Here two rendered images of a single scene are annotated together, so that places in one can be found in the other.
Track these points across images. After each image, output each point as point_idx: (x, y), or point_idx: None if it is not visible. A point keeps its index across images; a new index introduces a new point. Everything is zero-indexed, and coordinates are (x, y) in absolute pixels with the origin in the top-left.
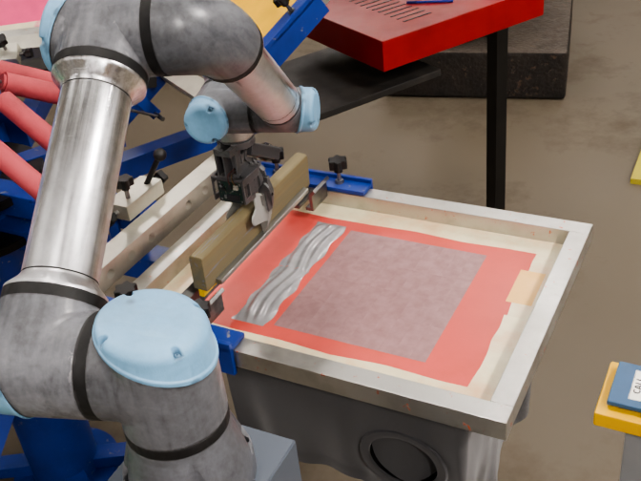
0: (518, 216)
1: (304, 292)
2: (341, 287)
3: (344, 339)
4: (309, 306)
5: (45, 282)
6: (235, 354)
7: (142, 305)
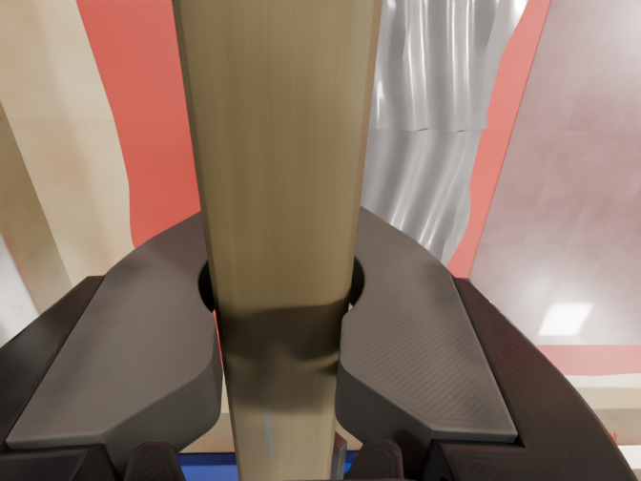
0: None
1: (498, 224)
2: (617, 171)
3: (628, 337)
4: (525, 272)
5: None
6: None
7: None
